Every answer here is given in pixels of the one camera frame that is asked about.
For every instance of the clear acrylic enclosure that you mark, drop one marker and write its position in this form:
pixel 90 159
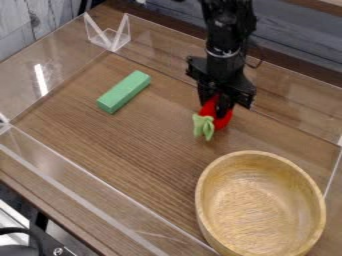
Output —
pixel 114 175

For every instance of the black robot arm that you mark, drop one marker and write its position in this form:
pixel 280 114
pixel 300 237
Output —
pixel 231 23

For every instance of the wooden bowl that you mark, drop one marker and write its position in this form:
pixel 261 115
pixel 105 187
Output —
pixel 260 206

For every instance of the red plush radish toy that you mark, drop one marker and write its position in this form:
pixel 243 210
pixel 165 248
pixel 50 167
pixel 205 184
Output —
pixel 206 121

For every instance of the black metal clamp base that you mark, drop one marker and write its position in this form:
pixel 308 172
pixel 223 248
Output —
pixel 52 247

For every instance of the green rectangular block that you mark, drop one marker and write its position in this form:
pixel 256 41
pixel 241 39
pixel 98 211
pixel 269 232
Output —
pixel 125 90

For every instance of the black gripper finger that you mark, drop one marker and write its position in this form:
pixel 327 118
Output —
pixel 225 104
pixel 208 93

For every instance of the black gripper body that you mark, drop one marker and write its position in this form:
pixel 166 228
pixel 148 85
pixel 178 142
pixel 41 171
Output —
pixel 224 75

